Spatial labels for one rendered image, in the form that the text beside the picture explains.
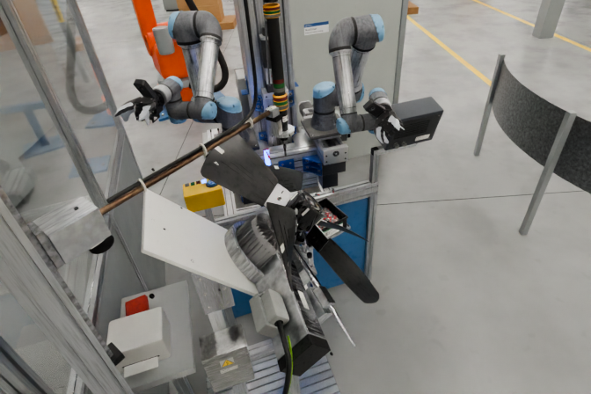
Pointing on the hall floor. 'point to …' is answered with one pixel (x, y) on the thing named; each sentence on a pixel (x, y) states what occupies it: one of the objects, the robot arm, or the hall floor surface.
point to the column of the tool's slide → (54, 310)
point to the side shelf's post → (183, 385)
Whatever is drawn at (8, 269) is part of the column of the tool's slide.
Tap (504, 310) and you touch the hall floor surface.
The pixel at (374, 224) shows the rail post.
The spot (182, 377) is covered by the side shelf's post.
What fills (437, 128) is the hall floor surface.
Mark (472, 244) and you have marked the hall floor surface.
